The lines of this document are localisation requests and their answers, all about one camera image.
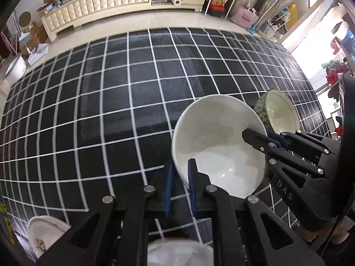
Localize white bucket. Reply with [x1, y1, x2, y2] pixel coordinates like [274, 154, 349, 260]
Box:
[3, 54, 28, 79]

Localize dark patterned green bowl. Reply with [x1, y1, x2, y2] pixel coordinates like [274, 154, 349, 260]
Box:
[253, 89, 301, 135]

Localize black white checked tablecloth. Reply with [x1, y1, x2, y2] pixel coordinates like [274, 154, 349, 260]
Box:
[0, 27, 332, 266]

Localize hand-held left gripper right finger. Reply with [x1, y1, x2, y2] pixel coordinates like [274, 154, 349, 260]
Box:
[188, 159, 326, 266]

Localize person's right hand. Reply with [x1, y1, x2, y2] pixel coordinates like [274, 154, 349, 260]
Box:
[301, 219, 351, 252]

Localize light blue floral bowl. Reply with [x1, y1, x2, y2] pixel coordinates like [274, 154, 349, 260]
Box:
[147, 238, 214, 266]

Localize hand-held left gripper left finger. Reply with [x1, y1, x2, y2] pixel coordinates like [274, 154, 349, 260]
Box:
[36, 161, 176, 266]

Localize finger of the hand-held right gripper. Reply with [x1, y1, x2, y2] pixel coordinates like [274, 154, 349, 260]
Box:
[242, 129, 342, 230]
[268, 130, 342, 172]

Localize pink bag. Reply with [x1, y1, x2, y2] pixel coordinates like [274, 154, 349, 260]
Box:
[230, 4, 259, 28]

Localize blue plastic basket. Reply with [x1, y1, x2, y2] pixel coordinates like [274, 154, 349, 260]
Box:
[341, 28, 355, 61]

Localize cream tufted TV cabinet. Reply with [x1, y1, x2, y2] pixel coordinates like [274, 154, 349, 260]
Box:
[41, 0, 211, 43]

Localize white dustpan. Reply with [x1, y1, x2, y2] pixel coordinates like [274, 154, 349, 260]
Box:
[27, 43, 49, 65]

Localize plain white bowl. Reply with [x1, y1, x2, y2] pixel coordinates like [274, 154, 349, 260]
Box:
[171, 94, 268, 199]

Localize small round wall decoration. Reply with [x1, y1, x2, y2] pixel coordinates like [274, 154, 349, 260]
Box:
[19, 12, 32, 28]

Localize white plate brown floral decals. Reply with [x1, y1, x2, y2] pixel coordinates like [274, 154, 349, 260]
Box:
[27, 215, 71, 259]

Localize clothes drying rack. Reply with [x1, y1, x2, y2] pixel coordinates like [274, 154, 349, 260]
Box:
[322, 58, 355, 133]

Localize cardboard box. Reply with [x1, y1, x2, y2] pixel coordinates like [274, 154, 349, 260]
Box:
[26, 25, 47, 47]

